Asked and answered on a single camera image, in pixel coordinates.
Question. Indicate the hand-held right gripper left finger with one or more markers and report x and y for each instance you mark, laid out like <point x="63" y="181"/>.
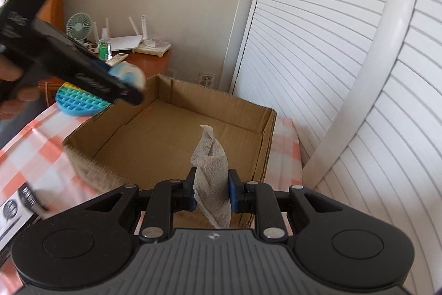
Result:
<point x="192" y="189"/>

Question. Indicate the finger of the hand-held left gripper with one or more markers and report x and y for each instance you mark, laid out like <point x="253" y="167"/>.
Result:
<point x="100" y="64"/>
<point x="103" y="86"/>

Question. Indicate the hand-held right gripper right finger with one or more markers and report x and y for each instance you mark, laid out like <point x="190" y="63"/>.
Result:
<point x="233" y="191"/>

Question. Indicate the grey mesh sachet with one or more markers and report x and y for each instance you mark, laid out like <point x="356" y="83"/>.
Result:
<point x="212" y="174"/>

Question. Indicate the brown cardboard box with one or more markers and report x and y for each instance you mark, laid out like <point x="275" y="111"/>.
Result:
<point x="172" y="129"/>

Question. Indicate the person's left hand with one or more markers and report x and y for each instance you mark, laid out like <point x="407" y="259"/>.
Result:
<point x="12" y="72"/>

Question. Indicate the green small bottle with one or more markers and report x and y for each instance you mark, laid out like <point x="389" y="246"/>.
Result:
<point x="103" y="50"/>

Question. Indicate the white remote control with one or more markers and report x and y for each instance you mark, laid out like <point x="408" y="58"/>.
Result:
<point x="117" y="59"/>

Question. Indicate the white wifi router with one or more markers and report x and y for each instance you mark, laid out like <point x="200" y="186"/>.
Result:
<point x="121" y="42"/>

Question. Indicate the rainbow pop fidget toy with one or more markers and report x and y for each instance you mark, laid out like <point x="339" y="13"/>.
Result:
<point x="77" y="103"/>

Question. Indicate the small green desk fan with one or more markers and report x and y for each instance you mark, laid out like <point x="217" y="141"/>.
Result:
<point x="78" y="26"/>

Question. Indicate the wooden nightstand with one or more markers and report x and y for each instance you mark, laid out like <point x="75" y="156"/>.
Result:
<point x="152" y="65"/>

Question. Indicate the white flat box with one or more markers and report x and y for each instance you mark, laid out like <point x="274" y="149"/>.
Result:
<point x="155" y="48"/>

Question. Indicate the orange white checked tablecloth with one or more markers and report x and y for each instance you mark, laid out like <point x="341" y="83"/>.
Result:
<point x="31" y="150"/>

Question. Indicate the black white pen box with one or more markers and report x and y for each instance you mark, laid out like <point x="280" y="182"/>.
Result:
<point x="12" y="215"/>

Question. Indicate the white louvered door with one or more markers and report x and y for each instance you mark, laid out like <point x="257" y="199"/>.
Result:
<point x="407" y="143"/>
<point x="310" y="39"/>

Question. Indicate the white wall outlet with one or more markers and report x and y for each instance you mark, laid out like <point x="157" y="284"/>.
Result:
<point x="207" y="79"/>

